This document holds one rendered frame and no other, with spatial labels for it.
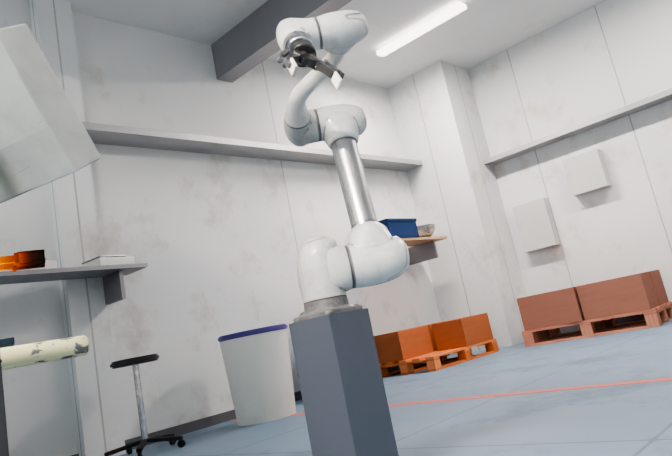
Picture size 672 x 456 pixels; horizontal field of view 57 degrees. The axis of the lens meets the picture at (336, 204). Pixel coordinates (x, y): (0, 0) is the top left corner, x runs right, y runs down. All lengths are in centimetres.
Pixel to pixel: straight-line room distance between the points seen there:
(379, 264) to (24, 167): 123
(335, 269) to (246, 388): 303
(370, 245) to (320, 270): 20
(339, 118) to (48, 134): 139
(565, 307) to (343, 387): 518
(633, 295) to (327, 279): 508
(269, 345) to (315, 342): 294
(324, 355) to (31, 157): 116
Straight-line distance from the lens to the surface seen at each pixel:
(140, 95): 613
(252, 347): 501
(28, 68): 129
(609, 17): 840
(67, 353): 151
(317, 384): 213
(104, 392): 513
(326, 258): 213
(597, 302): 698
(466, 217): 807
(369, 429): 213
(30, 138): 130
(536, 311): 717
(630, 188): 799
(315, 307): 212
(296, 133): 242
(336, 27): 200
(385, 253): 215
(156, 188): 584
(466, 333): 695
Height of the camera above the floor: 53
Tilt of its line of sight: 12 degrees up
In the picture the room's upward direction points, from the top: 12 degrees counter-clockwise
